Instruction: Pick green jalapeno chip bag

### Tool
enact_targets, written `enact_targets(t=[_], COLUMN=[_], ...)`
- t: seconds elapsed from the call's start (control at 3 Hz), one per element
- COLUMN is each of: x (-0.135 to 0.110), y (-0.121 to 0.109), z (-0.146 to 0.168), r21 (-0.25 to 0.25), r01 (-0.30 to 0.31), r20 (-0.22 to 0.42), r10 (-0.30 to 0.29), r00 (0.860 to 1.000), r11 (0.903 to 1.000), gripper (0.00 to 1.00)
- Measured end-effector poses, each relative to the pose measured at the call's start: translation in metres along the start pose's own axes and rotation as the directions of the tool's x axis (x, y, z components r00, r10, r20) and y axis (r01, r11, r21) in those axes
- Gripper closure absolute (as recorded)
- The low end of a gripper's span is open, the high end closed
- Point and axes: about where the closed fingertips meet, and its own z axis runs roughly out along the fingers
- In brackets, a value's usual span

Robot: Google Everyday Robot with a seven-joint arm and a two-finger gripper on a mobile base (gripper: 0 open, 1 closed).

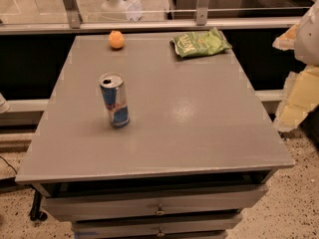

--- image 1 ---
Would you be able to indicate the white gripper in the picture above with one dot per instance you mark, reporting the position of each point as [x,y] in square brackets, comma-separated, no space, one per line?
[308,34]

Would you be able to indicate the green jalapeno chip bag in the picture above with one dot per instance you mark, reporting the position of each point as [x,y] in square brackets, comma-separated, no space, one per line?
[200,44]

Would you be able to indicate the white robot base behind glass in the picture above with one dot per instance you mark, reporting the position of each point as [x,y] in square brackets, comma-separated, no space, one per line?
[121,4]

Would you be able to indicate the grey drawer cabinet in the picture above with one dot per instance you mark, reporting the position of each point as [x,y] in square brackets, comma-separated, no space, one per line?
[193,124]

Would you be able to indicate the upper grey drawer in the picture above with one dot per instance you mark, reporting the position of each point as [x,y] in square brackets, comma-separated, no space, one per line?
[156,203]

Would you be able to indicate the grey drawer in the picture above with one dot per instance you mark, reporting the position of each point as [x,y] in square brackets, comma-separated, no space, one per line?
[156,203]
[155,226]

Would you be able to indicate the orange fruit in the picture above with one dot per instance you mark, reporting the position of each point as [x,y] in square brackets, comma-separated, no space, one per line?
[116,40]

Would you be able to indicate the blue silver energy drink can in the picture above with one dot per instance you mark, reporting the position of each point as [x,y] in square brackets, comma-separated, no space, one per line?
[114,94]

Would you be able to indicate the lower grey drawer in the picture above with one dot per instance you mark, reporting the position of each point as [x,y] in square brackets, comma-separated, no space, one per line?
[155,226]

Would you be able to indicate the black caster wheel leg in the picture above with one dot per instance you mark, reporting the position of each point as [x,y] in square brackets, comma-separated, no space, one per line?
[35,212]

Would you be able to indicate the metal railing frame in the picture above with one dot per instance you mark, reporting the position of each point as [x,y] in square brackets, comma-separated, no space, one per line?
[22,17]

